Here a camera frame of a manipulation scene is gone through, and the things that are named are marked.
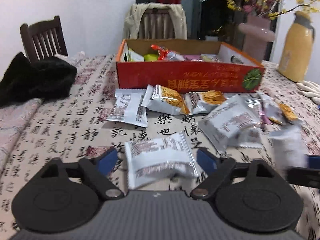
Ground orange print snack packet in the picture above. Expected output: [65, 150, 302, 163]
[142, 85, 190, 115]

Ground green snack packet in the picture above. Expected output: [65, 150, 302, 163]
[124, 48, 144, 62]
[144, 54, 158, 62]

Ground red snack bag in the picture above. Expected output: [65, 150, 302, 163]
[151, 44, 185, 61]

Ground large white snack packet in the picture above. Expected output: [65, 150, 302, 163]
[198, 94, 260, 154]

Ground white grey snack packet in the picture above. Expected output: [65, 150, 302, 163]
[106, 88, 148, 128]

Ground pink snack packet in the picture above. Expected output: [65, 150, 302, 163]
[183, 55, 203, 62]

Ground small orange silver packet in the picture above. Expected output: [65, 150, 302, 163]
[257, 91, 300, 125]

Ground calligraphy tablecloth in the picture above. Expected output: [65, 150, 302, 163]
[1, 55, 319, 239]

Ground white gloves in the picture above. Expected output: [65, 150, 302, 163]
[296, 80, 320, 105]

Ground yellow thermos jug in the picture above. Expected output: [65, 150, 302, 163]
[278, 11, 316, 82]

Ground folded pink woven blanket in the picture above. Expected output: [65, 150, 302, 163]
[0, 98, 42, 173]

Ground black cloth bundle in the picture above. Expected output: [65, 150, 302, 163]
[1, 52, 77, 107]

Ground red cardboard snack box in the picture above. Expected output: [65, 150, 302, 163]
[116, 39, 265, 94]

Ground pink ceramic vase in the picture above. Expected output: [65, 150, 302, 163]
[238, 15, 275, 62]

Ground dark wooden chair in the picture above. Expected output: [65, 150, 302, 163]
[20, 16, 68, 63]

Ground beige jacket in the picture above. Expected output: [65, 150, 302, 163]
[123, 3, 188, 40]

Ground wooden chair with jacket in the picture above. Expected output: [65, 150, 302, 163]
[138, 8, 175, 39]

